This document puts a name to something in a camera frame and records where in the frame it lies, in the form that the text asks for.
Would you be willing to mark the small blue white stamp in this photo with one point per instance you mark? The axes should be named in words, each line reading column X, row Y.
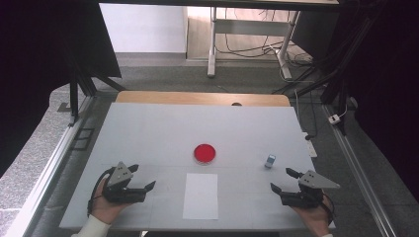
column 270, row 161

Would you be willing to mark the white paper sheet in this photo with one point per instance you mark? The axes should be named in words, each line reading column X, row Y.
column 201, row 197

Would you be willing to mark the aluminium floor rail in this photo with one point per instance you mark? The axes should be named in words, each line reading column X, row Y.
column 359, row 177
column 46, row 184

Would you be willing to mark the round red ink pad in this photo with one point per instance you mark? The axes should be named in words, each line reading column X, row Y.
column 204, row 153

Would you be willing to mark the small white adapter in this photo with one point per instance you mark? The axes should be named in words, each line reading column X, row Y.
column 334, row 119

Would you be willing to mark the white table cover board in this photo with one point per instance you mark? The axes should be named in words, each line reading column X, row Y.
column 164, row 131

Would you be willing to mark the black metal stand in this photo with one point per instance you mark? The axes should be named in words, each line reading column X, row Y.
column 74, row 95
column 336, row 79

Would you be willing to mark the white metal desk frame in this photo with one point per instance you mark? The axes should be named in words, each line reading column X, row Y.
column 250, row 27

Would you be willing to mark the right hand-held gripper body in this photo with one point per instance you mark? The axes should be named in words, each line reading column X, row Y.
column 313, row 181

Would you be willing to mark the person's right hand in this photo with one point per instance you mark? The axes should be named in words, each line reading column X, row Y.
column 316, row 219

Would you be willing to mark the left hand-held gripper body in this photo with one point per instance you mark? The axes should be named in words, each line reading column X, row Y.
column 120, row 176

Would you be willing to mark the black curtain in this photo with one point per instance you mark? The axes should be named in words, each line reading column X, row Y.
column 388, row 82
column 39, row 49

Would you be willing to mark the person's left hand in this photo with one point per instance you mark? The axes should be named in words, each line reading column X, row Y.
column 105, row 209

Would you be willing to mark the wooden table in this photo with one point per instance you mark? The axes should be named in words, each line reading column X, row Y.
column 197, row 98

